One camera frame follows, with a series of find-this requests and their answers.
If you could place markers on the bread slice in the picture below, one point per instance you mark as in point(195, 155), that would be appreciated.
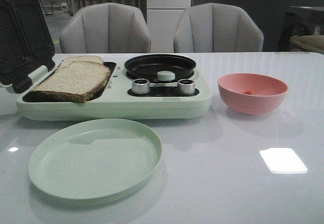
point(89, 58)
point(77, 82)

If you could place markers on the orange shrimp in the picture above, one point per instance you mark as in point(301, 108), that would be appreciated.
point(248, 92)

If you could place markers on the pink bowl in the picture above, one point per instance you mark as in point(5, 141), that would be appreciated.
point(268, 92)

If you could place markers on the mint green sandwich maker lid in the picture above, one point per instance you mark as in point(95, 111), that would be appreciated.
point(26, 45)

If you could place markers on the mint green breakfast maker base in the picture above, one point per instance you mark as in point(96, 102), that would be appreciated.
point(115, 101)

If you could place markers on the right silver control knob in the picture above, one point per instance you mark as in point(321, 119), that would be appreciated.
point(186, 87)

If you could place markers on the silver control knob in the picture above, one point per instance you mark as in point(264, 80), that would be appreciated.
point(140, 86)
point(186, 87)

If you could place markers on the left silver control knob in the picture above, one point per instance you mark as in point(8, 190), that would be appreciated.
point(140, 86)

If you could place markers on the black round frying pan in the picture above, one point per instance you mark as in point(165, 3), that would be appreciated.
point(147, 66)

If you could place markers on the mint green round plate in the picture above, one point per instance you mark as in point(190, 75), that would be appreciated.
point(95, 162)

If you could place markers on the right grey upholstered chair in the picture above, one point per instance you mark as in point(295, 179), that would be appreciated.
point(213, 28)

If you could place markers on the grey upholstered chair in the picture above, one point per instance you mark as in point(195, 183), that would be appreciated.
point(106, 28)
point(213, 28)

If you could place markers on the left grey upholstered chair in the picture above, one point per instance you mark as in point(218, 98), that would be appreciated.
point(106, 28)

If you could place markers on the white refrigerator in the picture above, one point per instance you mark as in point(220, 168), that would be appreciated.
point(162, 21)

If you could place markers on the dark kitchen counter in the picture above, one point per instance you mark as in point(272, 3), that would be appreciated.
point(267, 14)

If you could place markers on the dark appliance cabinet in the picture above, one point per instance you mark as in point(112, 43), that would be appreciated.
point(300, 21)

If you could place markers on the beige sofa cushion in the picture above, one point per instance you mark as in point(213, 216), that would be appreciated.
point(307, 43)

